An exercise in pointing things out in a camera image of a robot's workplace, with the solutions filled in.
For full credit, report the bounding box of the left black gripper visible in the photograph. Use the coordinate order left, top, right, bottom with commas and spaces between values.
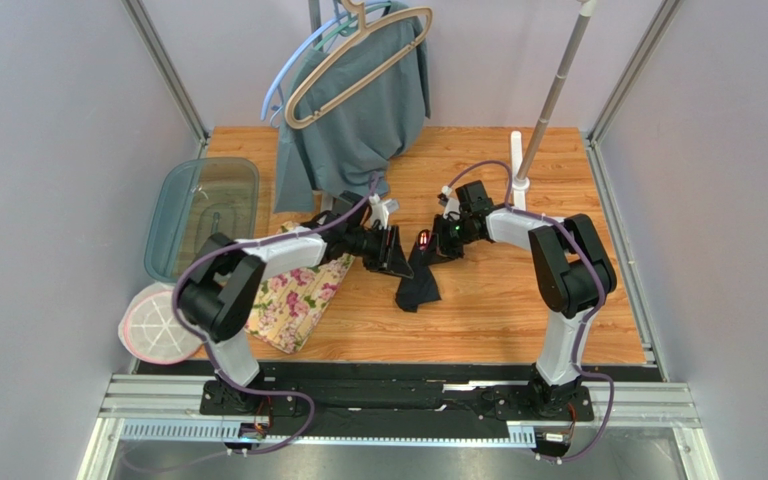
344, 224, 413, 278

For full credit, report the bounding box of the iridescent spoon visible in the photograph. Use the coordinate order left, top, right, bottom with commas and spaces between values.
416, 229, 431, 251

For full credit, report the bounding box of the black paper napkin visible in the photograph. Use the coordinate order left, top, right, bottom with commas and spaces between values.
395, 242, 441, 313

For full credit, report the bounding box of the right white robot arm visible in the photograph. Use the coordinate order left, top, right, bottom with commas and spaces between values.
428, 181, 617, 418

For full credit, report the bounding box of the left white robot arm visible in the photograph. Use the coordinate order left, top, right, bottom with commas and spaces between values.
170, 192, 413, 398

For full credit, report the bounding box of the white garment rack base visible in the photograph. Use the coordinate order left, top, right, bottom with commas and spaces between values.
318, 191, 334, 212

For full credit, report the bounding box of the grey pole white base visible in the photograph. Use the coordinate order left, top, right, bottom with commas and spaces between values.
509, 0, 597, 210

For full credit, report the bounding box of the grey-green hanging shirt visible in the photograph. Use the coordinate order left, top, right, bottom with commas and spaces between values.
273, 17, 431, 213

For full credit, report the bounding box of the floral fabric tray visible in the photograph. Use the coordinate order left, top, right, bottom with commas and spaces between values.
245, 254, 355, 354

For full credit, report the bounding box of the clear teal container lid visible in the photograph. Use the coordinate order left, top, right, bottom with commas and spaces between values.
144, 157, 260, 283

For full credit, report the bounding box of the light blue clothes hanger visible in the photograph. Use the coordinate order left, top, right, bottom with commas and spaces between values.
260, 1, 393, 129

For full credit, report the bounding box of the white pink mesh basket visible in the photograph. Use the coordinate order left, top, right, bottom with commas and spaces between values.
118, 282, 202, 365

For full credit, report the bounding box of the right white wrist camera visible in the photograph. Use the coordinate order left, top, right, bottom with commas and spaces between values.
438, 185, 461, 221

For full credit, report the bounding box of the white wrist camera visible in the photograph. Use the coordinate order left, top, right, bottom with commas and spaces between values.
369, 194, 400, 229
438, 185, 461, 221

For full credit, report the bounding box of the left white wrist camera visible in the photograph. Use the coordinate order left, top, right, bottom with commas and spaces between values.
369, 194, 400, 229

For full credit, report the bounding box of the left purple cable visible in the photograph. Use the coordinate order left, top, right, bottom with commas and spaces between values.
172, 174, 385, 457

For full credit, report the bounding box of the purple cable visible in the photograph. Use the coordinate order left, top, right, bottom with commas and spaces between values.
172, 174, 385, 457
443, 160, 617, 465

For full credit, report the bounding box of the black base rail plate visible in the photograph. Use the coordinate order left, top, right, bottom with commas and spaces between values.
198, 361, 596, 441

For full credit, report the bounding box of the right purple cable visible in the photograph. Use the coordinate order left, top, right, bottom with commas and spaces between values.
443, 160, 617, 465

